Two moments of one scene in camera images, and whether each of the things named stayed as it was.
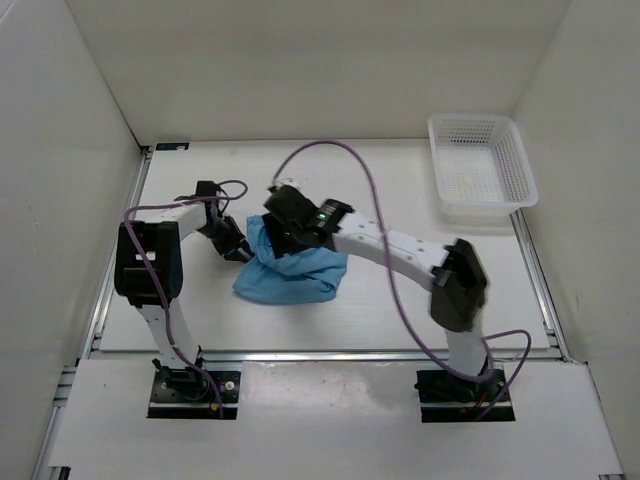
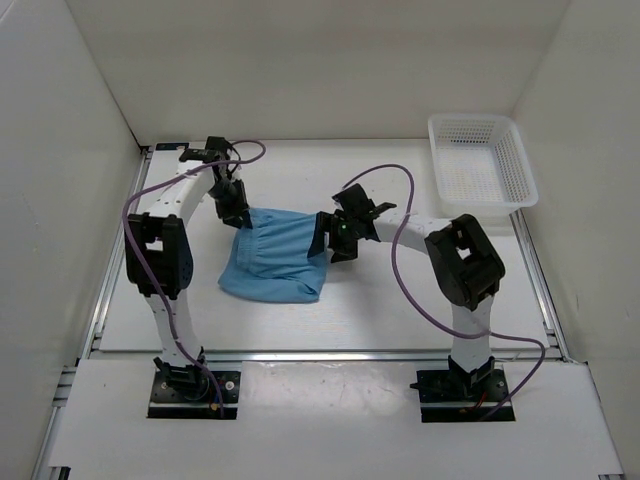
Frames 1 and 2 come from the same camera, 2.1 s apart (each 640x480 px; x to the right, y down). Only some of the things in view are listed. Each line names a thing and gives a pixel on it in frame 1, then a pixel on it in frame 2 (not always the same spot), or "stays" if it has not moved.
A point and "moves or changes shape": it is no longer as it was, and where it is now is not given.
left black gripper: x=236 y=240 → x=239 y=208
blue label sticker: x=173 y=146 stays
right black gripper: x=281 y=245 → x=329 y=222
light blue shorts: x=315 y=275 moves or changes shape
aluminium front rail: x=318 y=355 stays
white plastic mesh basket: x=481 y=166 stays
